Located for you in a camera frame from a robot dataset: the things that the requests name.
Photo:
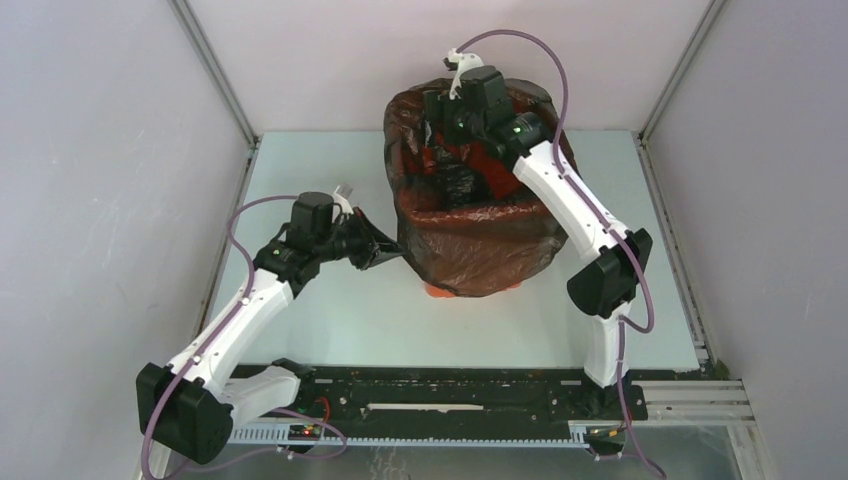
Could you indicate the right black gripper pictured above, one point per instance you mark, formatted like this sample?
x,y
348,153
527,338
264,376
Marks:
x,y
438,105

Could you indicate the orange plastic trash bin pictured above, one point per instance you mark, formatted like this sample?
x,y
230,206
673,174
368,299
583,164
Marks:
x,y
442,293

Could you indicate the right aluminium frame post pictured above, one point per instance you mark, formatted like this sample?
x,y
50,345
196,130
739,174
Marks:
x,y
694,45

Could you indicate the left aluminium frame post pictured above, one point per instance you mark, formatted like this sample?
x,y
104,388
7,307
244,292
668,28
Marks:
x,y
204,50

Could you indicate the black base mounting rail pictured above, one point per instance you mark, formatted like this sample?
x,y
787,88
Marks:
x,y
472,403

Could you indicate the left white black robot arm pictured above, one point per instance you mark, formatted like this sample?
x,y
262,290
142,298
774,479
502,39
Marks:
x,y
191,404

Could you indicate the white slotted cable duct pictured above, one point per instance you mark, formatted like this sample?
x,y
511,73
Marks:
x,y
295,434

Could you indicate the black plastic trash bag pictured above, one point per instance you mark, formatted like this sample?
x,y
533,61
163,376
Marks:
x,y
465,221

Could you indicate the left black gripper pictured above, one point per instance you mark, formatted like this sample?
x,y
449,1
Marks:
x,y
369,254

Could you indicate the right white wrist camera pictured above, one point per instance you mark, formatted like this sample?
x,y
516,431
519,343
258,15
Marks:
x,y
460,63

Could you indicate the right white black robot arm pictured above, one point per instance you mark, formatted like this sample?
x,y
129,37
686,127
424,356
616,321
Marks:
x,y
478,109

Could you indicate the aluminium frame post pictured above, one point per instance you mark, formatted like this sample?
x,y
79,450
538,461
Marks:
x,y
694,45
204,50

